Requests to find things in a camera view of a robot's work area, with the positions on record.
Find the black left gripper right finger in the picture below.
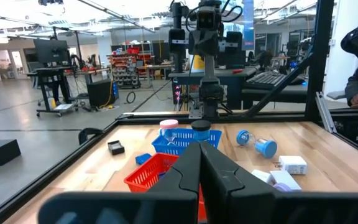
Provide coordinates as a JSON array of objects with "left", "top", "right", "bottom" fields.
[{"left": 200, "top": 142, "right": 276, "bottom": 194}]

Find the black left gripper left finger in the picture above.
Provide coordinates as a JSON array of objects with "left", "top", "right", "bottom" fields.
[{"left": 147, "top": 142, "right": 202, "bottom": 193}]

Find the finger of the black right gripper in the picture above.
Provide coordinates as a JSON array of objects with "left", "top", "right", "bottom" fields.
[
  {"left": 188, "top": 30, "right": 205, "bottom": 57},
  {"left": 204, "top": 30, "right": 220, "bottom": 57}
]

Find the white box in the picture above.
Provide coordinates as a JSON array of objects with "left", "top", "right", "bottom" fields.
[
  {"left": 250, "top": 169, "right": 275, "bottom": 185},
  {"left": 268, "top": 170, "right": 303, "bottom": 192}
]

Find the black capped hourglass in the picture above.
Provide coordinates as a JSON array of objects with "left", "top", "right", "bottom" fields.
[{"left": 191, "top": 119, "right": 213, "bottom": 142}]

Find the large blue capped hourglass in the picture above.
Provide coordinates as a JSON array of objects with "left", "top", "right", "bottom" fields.
[{"left": 236, "top": 129, "right": 278, "bottom": 159}]

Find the pink capped hourglass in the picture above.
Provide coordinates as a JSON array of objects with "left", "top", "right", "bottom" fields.
[{"left": 159, "top": 119, "right": 180, "bottom": 147}]

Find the large white wall charger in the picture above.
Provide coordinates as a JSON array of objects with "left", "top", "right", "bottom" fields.
[{"left": 273, "top": 155, "right": 308, "bottom": 176}]

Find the yellow background object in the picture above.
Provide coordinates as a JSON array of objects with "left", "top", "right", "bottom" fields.
[{"left": 192, "top": 55, "right": 205, "bottom": 71}]

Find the dark grey desk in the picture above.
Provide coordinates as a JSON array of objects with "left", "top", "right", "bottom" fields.
[{"left": 168, "top": 66, "right": 310, "bottom": 110}]

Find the red plastic basket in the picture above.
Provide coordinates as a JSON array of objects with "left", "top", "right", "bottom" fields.
[{"left": 123, "top": 152, "right": 209, "bottom": 223}]

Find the blue plastic basket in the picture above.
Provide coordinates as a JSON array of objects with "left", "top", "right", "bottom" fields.
[{"left": 151, "top": 128, "right": 223, "bottom": 156}]

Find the black computer keyboard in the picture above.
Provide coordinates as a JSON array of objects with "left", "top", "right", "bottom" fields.
[{"left": 246, "top": 70, "right": 293, "bottom": 90}]

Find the dark blue rectangular block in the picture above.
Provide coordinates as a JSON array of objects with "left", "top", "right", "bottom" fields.
[{"left": 135, "top": 152, "right": 153, "bottom": 166}]

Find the purple capped hourglass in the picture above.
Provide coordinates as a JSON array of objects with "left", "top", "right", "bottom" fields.
[{"left": 272, "top": 182, "right": 293, "bottom": 193}]

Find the shelf with red bins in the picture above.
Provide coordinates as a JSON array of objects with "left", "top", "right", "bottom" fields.
[{"left": 108, "top": 46, "right": 155, "bottom": 90}]

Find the small black rectangular box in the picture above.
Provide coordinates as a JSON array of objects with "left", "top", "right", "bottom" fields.
[{"left": 107, "top": 139, "right": 126, "bottom": 156}]

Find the black computer tower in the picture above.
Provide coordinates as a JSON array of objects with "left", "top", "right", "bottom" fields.
[{"left": 86, "top": 78, "right": 120, "bottom": 108}]

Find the silver aluminium extrusion bar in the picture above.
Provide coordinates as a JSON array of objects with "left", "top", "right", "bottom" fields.
[{"left": 314, "top": 91, "right": 337, "bottom": 134}]

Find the black computer monitor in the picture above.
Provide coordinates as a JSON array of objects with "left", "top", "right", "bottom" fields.
[{"left": 32, "top": 38, "right": 71, "bottom": 65}]

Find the black rolling desk cart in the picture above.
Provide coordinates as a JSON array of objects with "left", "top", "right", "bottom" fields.
[{"left": 26, "top": 66, "right": 78, "bottom": 118}]

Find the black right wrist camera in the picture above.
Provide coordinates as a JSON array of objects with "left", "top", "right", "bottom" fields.
[{"left": 196, "top": 4, "right": 223, "bottom": 32}]

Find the black frame clamp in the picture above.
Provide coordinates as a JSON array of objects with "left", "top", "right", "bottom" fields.
[{"left": 78, "top": 127, "right": 106, "bottom": 146}]

